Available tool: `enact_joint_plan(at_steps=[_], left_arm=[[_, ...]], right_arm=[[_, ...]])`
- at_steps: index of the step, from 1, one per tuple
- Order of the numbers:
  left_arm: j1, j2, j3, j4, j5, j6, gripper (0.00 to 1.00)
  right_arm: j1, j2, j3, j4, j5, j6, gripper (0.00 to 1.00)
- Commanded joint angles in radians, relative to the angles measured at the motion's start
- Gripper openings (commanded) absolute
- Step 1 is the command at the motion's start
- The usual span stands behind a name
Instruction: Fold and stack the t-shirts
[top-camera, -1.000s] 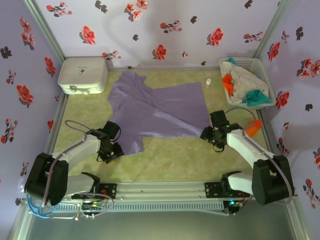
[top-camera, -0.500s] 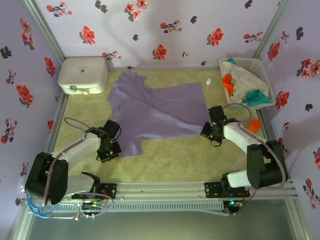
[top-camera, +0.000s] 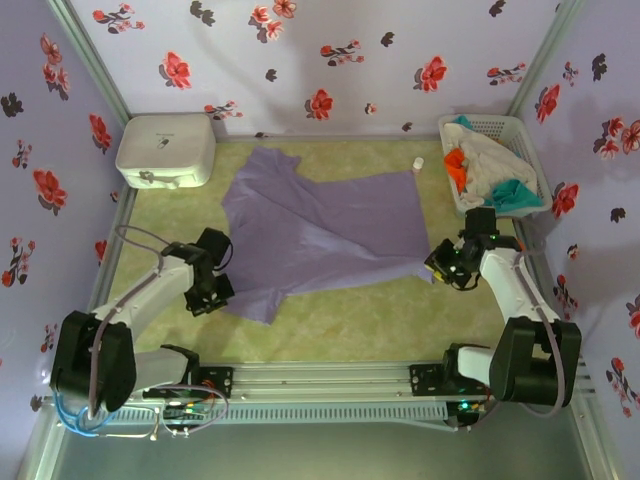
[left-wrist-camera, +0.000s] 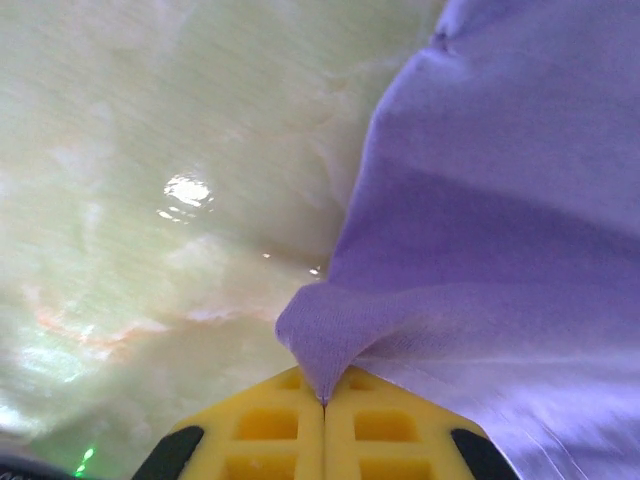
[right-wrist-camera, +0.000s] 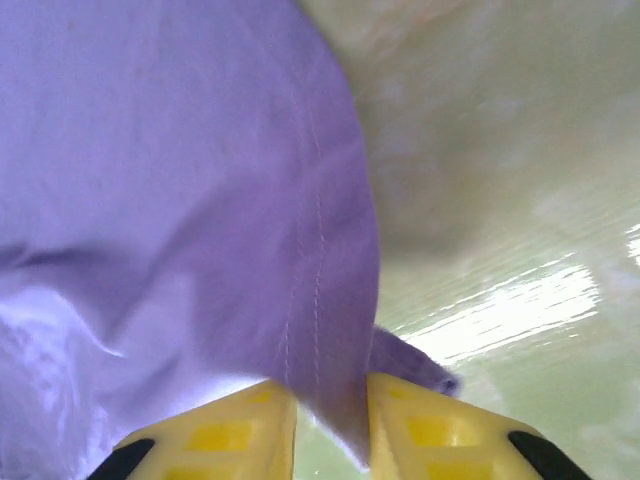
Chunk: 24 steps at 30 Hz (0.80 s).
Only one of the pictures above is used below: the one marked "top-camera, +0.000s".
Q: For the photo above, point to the purple t-shirt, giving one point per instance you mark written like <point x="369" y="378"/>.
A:
<point x="325" y="225"/>

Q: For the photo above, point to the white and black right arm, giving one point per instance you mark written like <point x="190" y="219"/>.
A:
<point x="515" y="285"/>

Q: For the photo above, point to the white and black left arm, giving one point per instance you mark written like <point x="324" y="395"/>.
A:
<point x="150" y="295"/>

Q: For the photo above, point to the teal crumpled cloth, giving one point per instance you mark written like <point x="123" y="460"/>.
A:
<point x="515" y="195"/>

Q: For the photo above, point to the orange crumpled cloth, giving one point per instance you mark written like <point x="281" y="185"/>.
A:
<point x="455" y="167"/>

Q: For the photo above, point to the small white bottle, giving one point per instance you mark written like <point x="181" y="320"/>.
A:
<point x="418" y="164"/>

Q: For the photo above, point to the white crumpled cloth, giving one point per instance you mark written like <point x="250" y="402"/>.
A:
<point x="495" y="160"/>

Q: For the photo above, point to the white plastic lidded box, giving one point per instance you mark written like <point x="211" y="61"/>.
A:
<point x="165" y="150"/>

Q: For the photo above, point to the white plastic laundry basket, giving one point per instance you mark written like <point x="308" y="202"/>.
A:
<point x="520" y="135"/>

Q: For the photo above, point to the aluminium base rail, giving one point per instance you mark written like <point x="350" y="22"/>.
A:
<point x="320" y="380"/>

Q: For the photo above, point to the aluminium frame post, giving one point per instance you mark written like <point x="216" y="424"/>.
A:
<point x="545" y="55"/>
<point x="90" y="65"/>

